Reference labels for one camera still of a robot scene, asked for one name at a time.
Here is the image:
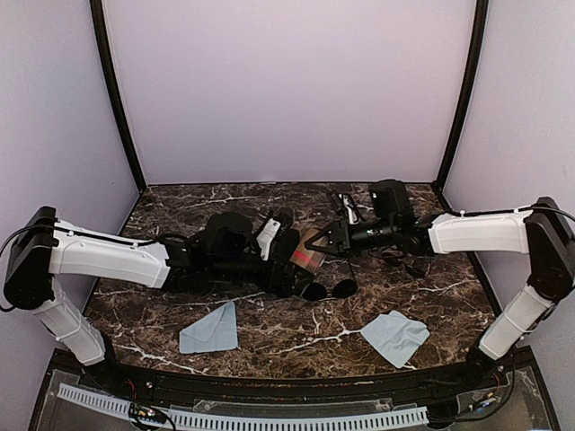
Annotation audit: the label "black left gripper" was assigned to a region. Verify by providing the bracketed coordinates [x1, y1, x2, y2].
[210, 251, 314, 298]

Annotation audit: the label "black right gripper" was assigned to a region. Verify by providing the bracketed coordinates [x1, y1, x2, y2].
[306, 217, 398, 259]

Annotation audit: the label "plaid brown glasses case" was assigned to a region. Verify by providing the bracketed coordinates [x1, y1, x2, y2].
[290, 228, 326, 275]

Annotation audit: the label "black round sunglasses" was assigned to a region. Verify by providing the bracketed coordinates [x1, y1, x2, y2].
[301, 241, 427, 302]

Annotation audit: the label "blue cleaning cloth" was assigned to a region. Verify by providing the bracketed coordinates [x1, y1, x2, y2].
[179, 301, 239, 355]
[360, 311, 429, 368]

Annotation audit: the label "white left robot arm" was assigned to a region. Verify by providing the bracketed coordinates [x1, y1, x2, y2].
[1, 207, 300, 391]

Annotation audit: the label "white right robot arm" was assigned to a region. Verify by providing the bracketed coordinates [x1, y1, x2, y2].
[305, 180, 574, 390]

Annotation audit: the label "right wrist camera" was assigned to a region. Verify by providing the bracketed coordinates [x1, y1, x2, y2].
[335, 193, 363, 224]

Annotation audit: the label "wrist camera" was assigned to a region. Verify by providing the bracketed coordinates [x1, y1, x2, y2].
[335, 193, 363, 224]
[256, 218, 281, 261]

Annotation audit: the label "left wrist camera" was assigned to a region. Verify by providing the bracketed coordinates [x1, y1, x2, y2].
[256, 218, 281, 261]

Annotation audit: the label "black corner frame post right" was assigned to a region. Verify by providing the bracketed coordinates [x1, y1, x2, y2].
[433, 0, 490, 193]

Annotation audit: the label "black corner frame post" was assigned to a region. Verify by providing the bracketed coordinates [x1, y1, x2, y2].
[433, 0, 490, 193]
[89, 0, 147, 194]

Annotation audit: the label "white slotted cable duct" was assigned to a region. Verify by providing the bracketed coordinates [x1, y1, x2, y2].
[57, 383, 429, 430]

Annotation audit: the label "black corner frame post left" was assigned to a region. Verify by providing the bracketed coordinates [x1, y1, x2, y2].
[89, 0, 147, 194]

